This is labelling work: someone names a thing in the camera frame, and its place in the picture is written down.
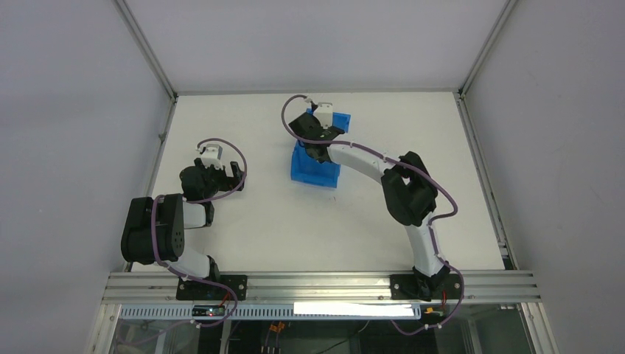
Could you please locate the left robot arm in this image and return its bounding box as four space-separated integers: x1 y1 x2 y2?
121 158 244 282

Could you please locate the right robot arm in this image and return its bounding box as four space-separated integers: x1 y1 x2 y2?
283 112 450 301

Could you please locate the blue plastic bin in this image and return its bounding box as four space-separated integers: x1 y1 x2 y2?
290 109 351 188

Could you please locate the green circuit board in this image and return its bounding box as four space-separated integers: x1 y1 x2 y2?
192 305 226 318

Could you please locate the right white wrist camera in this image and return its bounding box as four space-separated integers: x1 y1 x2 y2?
312 102 334 128

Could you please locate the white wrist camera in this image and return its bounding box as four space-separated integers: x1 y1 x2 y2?
312 102 334 128
200 144 223 170

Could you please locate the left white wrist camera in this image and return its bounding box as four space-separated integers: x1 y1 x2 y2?
200 144 223 170

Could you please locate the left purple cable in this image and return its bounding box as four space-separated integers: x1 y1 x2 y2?
151 137 248 274

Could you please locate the purple cable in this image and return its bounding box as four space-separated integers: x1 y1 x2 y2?
151 137 248 274
280 94 466 337

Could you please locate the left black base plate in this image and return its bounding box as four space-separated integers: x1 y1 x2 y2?
175 274 248 301

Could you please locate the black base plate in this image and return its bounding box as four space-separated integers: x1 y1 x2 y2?
175 274 248 301
389 274 464 302

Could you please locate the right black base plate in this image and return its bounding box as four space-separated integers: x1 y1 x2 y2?
389 274 464 302

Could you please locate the white slotted cable duct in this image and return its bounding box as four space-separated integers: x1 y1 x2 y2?
119 302 422 321

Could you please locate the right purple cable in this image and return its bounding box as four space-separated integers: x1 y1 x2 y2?
280 94 466 337

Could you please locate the aluminium front rail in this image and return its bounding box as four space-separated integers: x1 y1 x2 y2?
102 271 542 305

